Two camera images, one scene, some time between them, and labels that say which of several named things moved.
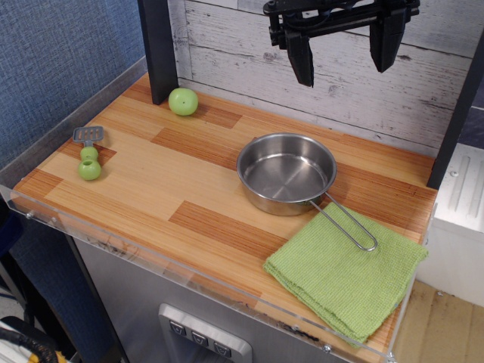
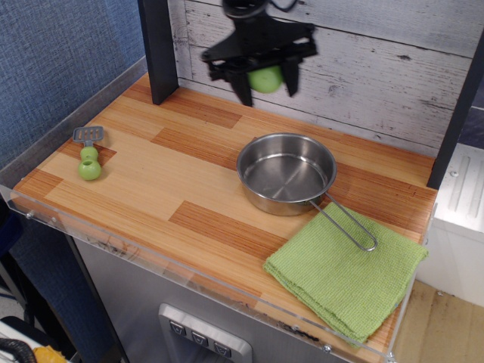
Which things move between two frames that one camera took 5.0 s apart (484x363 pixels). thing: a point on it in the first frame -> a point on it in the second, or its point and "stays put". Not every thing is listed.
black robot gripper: [293, 23] -> [257, 40]
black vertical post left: [157, 32] stays put
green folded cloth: [354, 292] stays put
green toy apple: [183, 101] -> [266, 79]
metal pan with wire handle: [280, 173] stays put
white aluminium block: [454, 237] stays put
